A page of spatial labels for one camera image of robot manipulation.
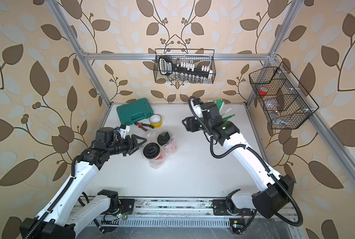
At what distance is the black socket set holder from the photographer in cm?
84

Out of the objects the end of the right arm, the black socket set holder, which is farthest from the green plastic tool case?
the end of the right arm

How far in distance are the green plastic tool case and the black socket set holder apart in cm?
36

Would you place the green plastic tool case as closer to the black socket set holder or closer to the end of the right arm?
the black socket set holder

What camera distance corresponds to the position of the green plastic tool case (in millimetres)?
1093
